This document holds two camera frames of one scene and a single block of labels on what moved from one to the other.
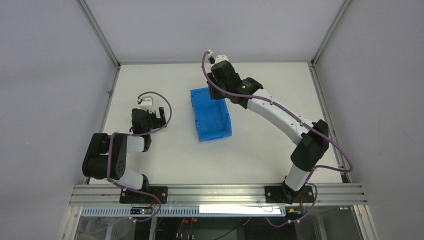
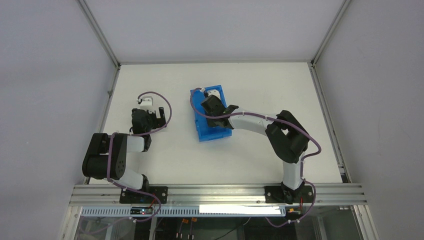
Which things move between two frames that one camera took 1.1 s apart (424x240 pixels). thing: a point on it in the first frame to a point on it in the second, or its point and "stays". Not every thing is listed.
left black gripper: [156, 120] stays
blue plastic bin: [213, 117] stays
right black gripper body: [214, 88] to [209, 103]
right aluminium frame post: [344, 5] stays
